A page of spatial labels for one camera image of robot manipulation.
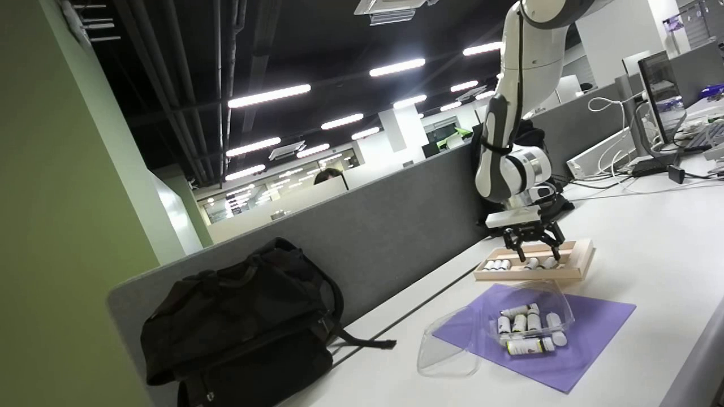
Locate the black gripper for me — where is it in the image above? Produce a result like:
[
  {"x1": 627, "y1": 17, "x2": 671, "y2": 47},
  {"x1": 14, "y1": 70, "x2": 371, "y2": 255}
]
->
[{"x1": 499, "y1": 196, "x2": 567, "y2": 263}]

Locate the wooden tray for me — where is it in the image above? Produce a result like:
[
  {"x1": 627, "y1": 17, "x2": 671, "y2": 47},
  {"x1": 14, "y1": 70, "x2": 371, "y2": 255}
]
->
[{"x1": 473, "y1": 237, "x2": 597, "y2": 287}]

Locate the white box device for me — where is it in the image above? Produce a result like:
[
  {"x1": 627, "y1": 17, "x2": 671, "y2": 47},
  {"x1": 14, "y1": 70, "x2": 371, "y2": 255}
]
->
[{"x1": 563, "y1": 125, "x2": 641, "y2": 182}]

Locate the purple rectangular mat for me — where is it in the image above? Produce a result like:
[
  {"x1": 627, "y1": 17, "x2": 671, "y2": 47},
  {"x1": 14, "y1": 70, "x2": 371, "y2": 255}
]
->
[{"x1": 430, "y1": 280, "x2": 638, "y2": 395}]

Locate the clear plastic lid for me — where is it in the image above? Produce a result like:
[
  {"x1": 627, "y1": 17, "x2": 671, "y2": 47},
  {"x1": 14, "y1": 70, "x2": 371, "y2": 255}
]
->
[{"x1": 413, "y1": 319, "x2": 481, "y2": 379}]

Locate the grey desk partition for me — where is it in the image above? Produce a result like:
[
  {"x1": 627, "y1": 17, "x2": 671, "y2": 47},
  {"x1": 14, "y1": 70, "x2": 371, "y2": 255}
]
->
[{"x1": 103, "y1": 81, "x2": 642, "y2": 407}]

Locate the fluorescent ceiling light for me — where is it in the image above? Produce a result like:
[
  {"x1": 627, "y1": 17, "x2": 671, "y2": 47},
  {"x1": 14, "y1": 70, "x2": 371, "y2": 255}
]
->
[
  {"x1": 461, "y1": 39, "x2": 504, "y2": 59},
  {"x1": 224, "y1": 163, "x2": 270, "y2": 182},
  {"x1": 318, "y1": 110, "x2": 366, "y2": 133},
  {"x1": 226, "y1": 81, "x2": 314, "y2": 112},
  {"x1": 224, "y1": 136, "x2": 283, "y2": 161},
  {"x1": 448, "y1": 77, "x2": 481, "y2": 95},
  {"x1": 366, "y1": 57, "x2": 430, "y2": 81}
]

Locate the black computer monitor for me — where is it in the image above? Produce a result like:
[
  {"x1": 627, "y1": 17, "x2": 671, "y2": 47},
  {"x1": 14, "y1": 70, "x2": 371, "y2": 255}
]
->
[{"x1": 635, "y1": 50, "x2": 687, "y2": 146}]

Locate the black duffel bag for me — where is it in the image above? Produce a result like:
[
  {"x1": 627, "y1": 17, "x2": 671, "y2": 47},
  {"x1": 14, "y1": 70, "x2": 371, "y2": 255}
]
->
[{"x1": 138, "y1": 237, "x2": 399, "y2": 407}]

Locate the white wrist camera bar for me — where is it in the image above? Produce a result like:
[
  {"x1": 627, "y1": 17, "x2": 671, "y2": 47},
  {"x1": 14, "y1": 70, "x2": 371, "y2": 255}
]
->
[{"x1": 485, "y1": 205, "x2": 548, "y2": 230}]

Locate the black desk cable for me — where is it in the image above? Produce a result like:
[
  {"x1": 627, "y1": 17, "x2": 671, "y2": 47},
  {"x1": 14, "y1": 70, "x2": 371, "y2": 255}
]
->
[{"x1": 571, "y1": 163, "x2": 724, "y2": 193}]

